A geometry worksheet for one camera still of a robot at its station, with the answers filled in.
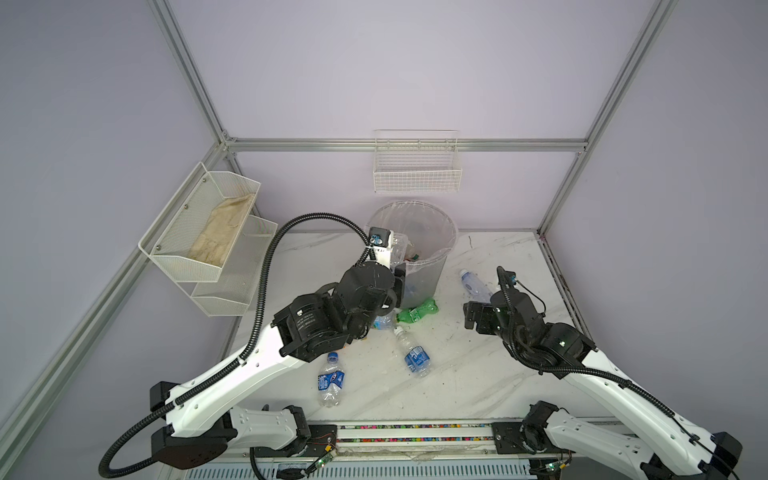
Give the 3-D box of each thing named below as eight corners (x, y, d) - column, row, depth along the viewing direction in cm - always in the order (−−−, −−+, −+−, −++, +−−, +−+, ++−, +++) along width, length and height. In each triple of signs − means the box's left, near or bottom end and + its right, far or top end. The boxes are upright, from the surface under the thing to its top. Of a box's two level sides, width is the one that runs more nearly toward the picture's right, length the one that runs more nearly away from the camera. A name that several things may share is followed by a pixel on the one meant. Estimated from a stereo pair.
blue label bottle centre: (411, 381, 84) (412, 375, 80) (395, 334, 94) (395, 325, 90) (431, 375, 86) (433, 368, 81) (413, 328, 95) (414, 320, 91)
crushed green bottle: (399, 327, 95) (400, 318, 91) (395, 316, 98) (396, 308, 94) (437, 315, 98) (439, 307, 94) (432, 305, 101) (434, 297, 96)
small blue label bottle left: (316, 407, 80) (313, 403, 77) (323, 357, 89) (321, 352, 86) (341, 407, 80) (339, 403, 77) (346, 357, 89) (344, 352, 86)
